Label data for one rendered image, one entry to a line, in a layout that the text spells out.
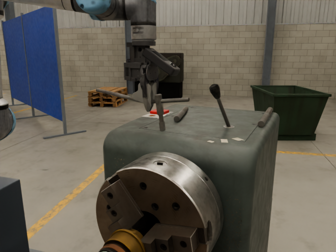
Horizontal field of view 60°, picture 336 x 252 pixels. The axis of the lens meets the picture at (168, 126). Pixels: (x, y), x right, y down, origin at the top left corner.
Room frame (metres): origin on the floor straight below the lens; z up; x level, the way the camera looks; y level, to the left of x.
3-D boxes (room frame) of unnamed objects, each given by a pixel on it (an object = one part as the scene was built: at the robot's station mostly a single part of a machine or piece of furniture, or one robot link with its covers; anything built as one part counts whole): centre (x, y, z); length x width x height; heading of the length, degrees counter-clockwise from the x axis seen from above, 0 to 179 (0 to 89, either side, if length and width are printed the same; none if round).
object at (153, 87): (0.92, 0.07, 1.36); 0.06 x 0.03 x 0.09; 64
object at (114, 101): (8.77, 1.79, 0.22); 1.25 x 0.86 x 0.44; 171
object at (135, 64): (0.91, 0.08, 1.47); 0.09 x 0.08 x 0.12; 64
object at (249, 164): (1.04, -0.13, 1.06); 0.59 x 0.48 x 0.39; 154
